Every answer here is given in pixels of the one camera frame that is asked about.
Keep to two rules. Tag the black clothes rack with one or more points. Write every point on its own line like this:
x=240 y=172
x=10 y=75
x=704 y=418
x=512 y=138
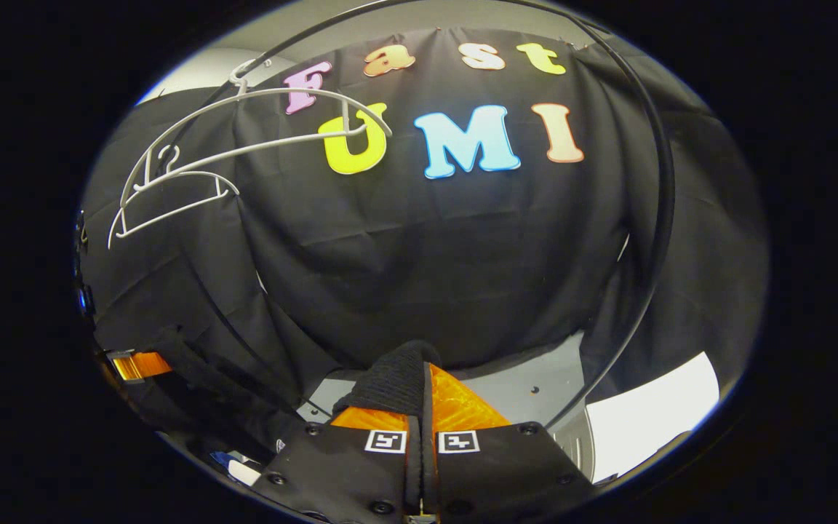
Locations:
x=663 y=145

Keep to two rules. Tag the black backdrop cloth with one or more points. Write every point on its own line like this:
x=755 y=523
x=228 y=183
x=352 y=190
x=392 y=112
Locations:
x=463 y=247

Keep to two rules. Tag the white clothes hanger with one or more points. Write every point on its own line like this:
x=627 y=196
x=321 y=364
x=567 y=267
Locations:
x=172 y=178
x=281 y=97

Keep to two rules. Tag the black knit cardigan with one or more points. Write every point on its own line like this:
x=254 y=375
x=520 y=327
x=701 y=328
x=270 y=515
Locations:
x=397 y=378

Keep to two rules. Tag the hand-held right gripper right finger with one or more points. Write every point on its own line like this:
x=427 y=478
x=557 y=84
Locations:
x=506 y=473

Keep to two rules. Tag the white flat board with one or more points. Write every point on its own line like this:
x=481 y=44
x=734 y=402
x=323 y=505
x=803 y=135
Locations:
x=652 y=415

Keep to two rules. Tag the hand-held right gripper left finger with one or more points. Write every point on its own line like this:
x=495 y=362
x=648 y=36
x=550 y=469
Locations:
x=332 y=480

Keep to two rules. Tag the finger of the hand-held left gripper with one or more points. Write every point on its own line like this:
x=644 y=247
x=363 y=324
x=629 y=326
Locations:
x=139 y=365

